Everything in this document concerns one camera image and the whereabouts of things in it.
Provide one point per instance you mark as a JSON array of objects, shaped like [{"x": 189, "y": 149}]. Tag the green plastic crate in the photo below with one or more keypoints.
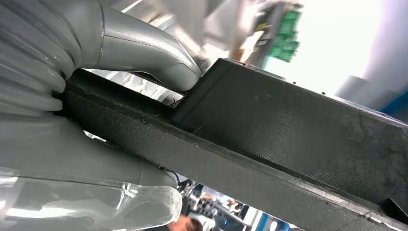
[{"x": 285, "y": 38}]

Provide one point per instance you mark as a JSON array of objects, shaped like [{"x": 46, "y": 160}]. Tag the silver stamped metal plate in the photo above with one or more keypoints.
[{"x": 143, "y": 89}]

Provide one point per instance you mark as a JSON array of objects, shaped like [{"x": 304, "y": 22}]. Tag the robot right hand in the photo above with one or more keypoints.
[{"x": 63, "y": 159}]

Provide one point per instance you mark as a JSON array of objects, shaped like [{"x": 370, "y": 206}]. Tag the person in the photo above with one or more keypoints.
[{"x": 185, "y": 224}]

